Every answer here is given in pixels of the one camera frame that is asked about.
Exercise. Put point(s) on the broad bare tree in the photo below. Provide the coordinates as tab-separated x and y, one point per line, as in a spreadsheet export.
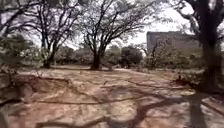
96	61

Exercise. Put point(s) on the dark round bush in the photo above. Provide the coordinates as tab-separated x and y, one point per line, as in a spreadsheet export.
130	56

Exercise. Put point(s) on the bare branching tree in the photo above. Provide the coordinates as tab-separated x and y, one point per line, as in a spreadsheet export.
46	60

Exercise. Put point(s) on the grey flat-roofed building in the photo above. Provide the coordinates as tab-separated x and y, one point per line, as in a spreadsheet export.
173	39

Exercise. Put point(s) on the thick dark tree trunk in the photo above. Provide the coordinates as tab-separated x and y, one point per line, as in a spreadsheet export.
209	66

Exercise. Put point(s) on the green leafy bush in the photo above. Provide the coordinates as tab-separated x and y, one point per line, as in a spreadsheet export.
15	50

